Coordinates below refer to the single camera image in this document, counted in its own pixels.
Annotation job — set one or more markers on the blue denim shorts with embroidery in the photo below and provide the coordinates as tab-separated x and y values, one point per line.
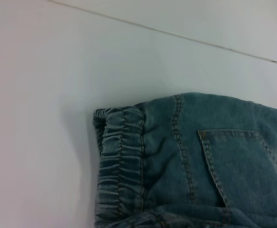
200	166

